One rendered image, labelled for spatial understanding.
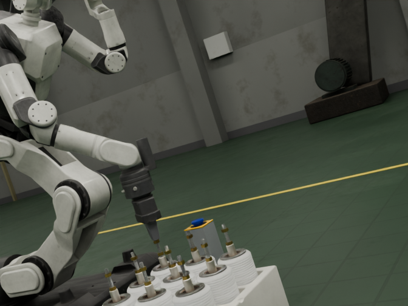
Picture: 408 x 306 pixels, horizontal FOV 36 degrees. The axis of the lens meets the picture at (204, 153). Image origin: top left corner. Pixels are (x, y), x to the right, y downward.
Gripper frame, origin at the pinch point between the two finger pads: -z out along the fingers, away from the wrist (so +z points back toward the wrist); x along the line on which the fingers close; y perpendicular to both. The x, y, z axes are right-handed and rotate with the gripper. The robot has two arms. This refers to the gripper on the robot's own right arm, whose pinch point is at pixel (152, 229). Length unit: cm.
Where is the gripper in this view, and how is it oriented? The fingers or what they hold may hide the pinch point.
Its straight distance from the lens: 183.0
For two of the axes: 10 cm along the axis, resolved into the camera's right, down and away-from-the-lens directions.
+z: -3.1, -9.5, -0.8
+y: -8.9, 3.2, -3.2
